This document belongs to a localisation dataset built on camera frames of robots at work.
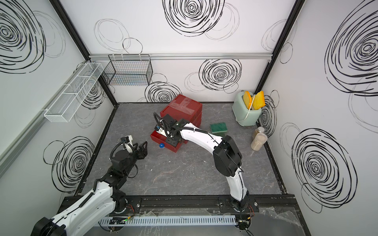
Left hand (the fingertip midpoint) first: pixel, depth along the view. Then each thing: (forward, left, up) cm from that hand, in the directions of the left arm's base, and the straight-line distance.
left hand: (141, 143), depth 82 cm
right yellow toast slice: (+29, -71, +9) cm, 77 cm away
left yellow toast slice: (+29, -64, +9) cm, 71 cm away
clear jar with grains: (+7, -70, -2) cm, 70 cm away
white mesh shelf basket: (+18, +36, +20) cm, 45 cm away
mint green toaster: (+22, -63, 0) cm, 66 cm away
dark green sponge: (+20, -47, -10) cm, 52 cm away
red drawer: (+2, -11, +1) cm, 11 cm away
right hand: (+6, -17, -2) cm, 18 cm away
